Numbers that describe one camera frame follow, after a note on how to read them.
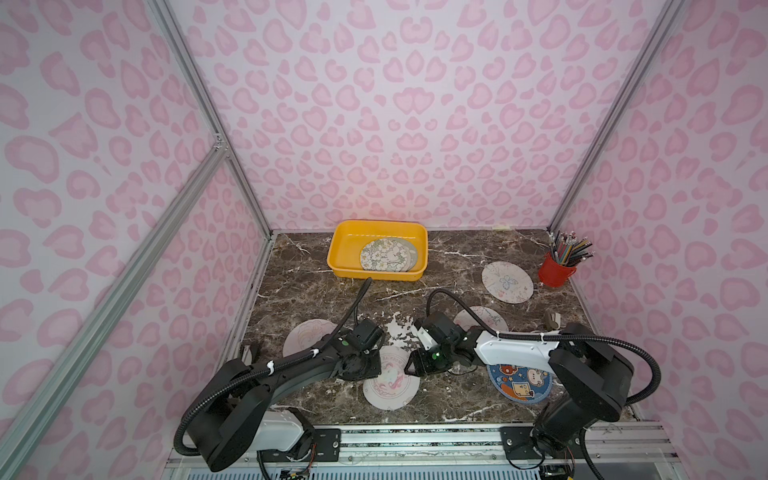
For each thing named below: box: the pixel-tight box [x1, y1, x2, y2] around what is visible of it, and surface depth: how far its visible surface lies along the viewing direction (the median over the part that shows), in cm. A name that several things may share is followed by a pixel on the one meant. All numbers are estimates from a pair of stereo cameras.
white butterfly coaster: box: [482, 261, 534, 304], surface depth 106 cm
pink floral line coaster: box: [453, 306, 509, 332], surface depth 98 cm
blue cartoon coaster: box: [486, 364, 553, 404], surface depth 84 cm
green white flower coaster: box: [360, 237, 411, 272], surface depth 112 cm
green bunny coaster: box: [404, 240, 419, 272], surface depth 112 cm
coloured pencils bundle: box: [548, 230, 596, 267], surface depth 97 cm
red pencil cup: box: [538, 251, 577, 287], surface depth 105 cm
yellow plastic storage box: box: [327, 220, 429, 281], surface depth 117 cm
